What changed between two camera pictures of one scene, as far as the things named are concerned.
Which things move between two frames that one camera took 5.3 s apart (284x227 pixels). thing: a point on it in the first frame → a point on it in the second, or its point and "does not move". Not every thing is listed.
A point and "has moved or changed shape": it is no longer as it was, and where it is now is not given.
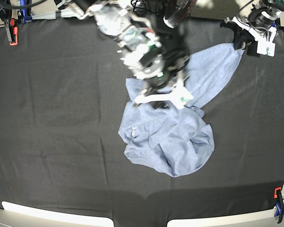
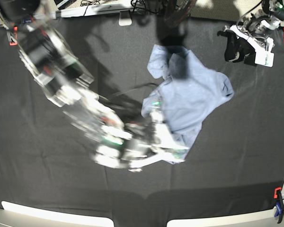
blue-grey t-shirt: (174, 140) has moved or changed shape
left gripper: (158, 71) → (135, 144)
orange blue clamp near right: (280, 203) does not move
